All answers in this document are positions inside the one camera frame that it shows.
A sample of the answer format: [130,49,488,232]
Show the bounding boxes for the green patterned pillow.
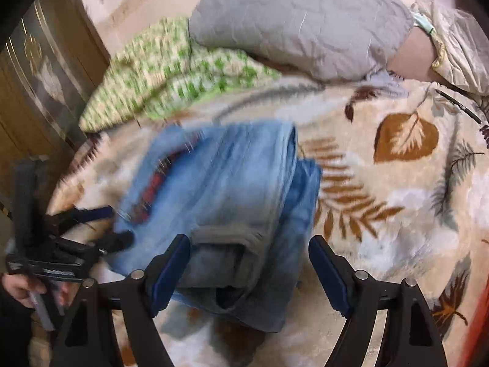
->
[78,17,284,132]

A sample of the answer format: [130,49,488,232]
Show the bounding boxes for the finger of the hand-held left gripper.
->
[55,205,116,227]
[63,230,135,261]

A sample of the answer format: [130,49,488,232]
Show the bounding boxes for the beige leaf-print blanket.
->
[28,76,489,367]

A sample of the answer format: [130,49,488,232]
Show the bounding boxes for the thin black pen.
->
[435,89,483,125]

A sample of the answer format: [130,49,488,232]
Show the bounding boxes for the red cloth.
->
[463,287,489,367]

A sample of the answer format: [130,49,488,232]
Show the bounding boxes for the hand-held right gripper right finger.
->
[308,234,448,367]

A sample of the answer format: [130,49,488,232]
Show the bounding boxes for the grey quilted pillow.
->
[188,0,416,82]

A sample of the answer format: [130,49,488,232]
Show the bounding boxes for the brown wooden wardrobe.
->
[0,0,112,215]

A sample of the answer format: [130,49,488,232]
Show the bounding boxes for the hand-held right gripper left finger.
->
[50,233,192,367]

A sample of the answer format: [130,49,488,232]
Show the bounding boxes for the blue denim pants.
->
[105,120,323,333]

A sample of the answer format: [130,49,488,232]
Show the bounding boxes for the person's left hand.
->
[1,273,71,311]

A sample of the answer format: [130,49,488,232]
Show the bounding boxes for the beige quilted cover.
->
[410,0,489,97]

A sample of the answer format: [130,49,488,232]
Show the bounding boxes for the pink pillow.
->
[385,27,446,85]

